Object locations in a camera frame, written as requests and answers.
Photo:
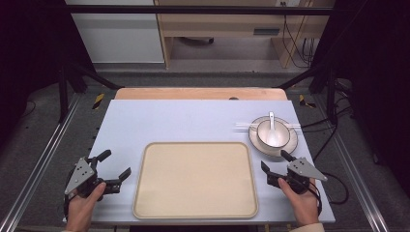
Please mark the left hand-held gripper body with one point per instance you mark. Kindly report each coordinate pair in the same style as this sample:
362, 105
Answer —
80, 175

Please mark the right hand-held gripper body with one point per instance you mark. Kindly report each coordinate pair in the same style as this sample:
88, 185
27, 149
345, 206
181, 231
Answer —
304, 170

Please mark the white plate with dark rim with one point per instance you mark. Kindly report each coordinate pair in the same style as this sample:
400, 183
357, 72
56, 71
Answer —
291, 141

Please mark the person's left hand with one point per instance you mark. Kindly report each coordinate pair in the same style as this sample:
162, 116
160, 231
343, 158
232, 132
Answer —
82, 209

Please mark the person's right hand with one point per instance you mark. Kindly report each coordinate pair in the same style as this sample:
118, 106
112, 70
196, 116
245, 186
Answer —
301, 206

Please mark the white ceramic spoon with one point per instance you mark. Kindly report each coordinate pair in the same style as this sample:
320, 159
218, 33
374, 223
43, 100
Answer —
273, 135

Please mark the white bowl with dark rim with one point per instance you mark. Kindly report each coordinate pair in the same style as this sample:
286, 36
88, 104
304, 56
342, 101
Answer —
262, 132

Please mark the white chopstick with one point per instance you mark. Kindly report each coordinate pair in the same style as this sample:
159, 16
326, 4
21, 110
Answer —
241, 130
243, 124

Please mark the yellow black floor tape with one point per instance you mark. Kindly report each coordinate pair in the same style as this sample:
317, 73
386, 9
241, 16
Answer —
98, 101
304, 101

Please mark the beige plastic tray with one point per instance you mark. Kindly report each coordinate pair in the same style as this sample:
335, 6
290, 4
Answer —
195, 180

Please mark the wooden board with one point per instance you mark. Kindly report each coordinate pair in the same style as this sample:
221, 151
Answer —
193, 93

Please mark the black curtain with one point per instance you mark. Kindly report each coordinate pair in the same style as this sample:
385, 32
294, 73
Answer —
377, 74
29, 54

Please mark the white cabinet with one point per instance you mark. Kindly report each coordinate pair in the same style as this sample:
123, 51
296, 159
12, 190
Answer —
119, 35

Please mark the grey desk label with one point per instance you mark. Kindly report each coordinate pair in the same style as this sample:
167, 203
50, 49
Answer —
266, 31

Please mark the light wooden desk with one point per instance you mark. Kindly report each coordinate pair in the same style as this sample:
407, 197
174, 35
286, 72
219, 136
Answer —
222, 24

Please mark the aluminium floor rail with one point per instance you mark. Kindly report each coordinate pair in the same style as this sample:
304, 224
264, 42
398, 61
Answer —
35, 164
357, 174

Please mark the black frame strut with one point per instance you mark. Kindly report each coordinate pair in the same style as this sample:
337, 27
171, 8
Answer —
77, 77
322, 77

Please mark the black horizontal frame bar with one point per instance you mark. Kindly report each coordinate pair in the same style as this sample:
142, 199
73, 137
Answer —
193, 10

